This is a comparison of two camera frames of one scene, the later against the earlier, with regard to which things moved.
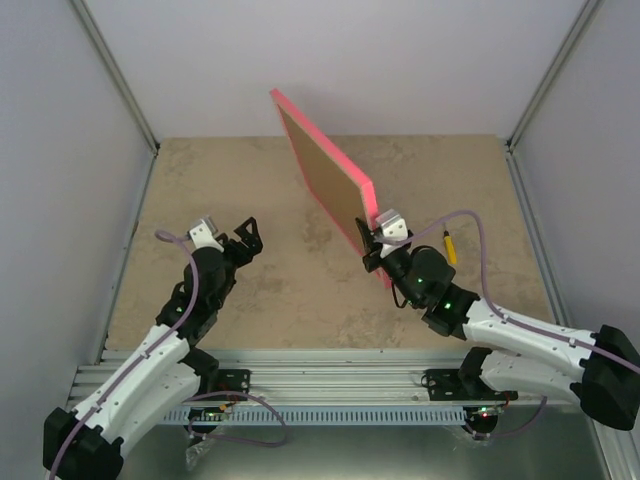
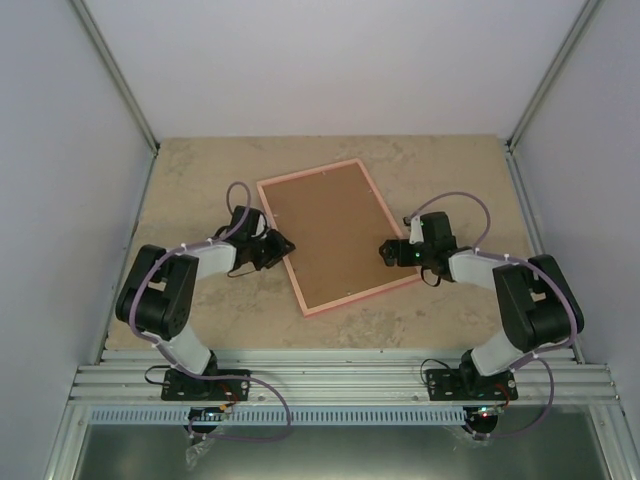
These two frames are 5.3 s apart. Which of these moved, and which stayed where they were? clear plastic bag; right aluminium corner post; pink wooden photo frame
Moved: pink wooden photo frame
Stayed: right aluminium corner post; clear plastic bag
